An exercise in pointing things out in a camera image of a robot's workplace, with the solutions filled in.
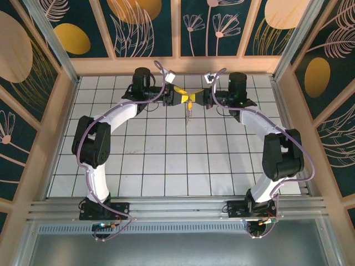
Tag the silver keyring bunch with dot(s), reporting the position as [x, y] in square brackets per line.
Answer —
[188, 116]

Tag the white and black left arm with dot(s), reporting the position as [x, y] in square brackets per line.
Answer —
[94, 144]

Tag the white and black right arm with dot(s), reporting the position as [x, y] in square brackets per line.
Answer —
[280, 155]

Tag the small controller board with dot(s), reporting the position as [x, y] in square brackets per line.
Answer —
[104, 225]
[270, 220]

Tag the grey metal sheet tray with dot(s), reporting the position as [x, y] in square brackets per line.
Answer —
[177, 249]

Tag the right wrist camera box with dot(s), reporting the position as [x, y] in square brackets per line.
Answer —
[209, 78]

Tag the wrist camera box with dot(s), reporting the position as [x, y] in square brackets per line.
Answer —
[171, 76]
[209, 78]

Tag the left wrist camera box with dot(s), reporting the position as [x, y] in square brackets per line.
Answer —
[171, 76]

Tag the flower drawing wall panel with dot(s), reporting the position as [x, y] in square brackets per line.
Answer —
[202, 44]

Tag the orange circle leaf wall panel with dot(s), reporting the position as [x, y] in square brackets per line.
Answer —
[133, 16]

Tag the aluminium frame post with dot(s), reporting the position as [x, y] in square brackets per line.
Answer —
[56, 41]
[294, 41]

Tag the aluminium side rail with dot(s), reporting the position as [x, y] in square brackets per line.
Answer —
[288, 133]

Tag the yellow oval feather wall panel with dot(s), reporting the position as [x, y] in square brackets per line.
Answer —
[317, 77]

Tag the cream circle wall panel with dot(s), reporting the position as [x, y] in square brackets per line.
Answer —
[277, 14]

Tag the long aluminium base rail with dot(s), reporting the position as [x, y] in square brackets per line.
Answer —
[177, 207]

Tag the leaf line wall panel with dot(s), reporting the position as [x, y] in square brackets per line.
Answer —
[338, 144]

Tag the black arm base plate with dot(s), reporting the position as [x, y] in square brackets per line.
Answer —
[122, 210]
[235, 210]

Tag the large cream disc wall panel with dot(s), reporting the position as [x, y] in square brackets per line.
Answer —
[16, 50]

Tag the single flower wall panel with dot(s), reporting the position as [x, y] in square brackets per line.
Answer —
[14, 155]

